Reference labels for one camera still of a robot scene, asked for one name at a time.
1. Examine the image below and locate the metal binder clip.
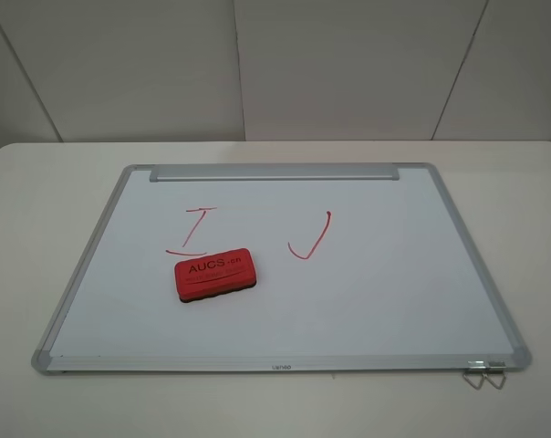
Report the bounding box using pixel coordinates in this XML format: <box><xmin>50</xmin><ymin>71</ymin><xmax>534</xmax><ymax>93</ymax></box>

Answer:
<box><xmin>483</xmin><ymin>361</ymin><xmax>507</xmax><ymax>391</ymax></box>
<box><xmin>463</xmin><ymin>360</ymin><xmax>487</xmax><ymax>391</ymax></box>

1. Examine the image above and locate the red felt whiteboard eraser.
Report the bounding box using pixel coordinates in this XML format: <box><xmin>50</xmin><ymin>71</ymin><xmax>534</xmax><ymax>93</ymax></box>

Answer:
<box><xmin>174</xmin><ymin>248</ymin><xmax>257</xmax><ymax>303</ymax></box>

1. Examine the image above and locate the white aluminium-framed whiteboard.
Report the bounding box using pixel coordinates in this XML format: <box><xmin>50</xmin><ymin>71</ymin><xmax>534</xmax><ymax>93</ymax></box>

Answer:
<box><xmin>31</xmin><ymin>163</ymin><xmax>531</xmax><ymax>373</ymax></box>

